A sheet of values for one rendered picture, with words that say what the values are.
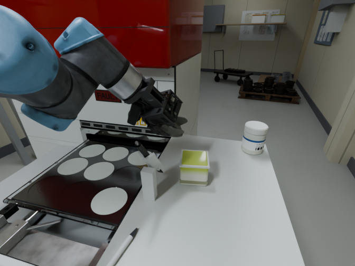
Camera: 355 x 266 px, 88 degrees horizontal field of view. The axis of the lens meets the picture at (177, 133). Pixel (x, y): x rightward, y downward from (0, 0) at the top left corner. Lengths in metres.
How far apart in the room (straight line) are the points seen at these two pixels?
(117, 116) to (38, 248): 0.50
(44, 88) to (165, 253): 0.32
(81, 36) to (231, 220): 0.45
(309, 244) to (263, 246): 1.37
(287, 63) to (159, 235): 7.73
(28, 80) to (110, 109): 0.62
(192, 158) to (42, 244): 0.41
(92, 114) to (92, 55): 0.55
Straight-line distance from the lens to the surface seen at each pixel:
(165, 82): 0.69
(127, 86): 0.40
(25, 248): 0.61
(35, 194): 0.72
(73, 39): 0.37
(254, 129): 0.62
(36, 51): 0.23
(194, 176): 0.48
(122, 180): 0.65
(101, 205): 0.59
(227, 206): 0.48
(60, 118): 0.36
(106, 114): 0.86
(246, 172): 0.58
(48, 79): 0.25
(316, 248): 1.80
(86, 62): 0.37
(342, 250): 1.90
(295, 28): 7.90
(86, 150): 0.85
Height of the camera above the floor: 1.32
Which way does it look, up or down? 28 degrees down
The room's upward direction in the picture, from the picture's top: straight up
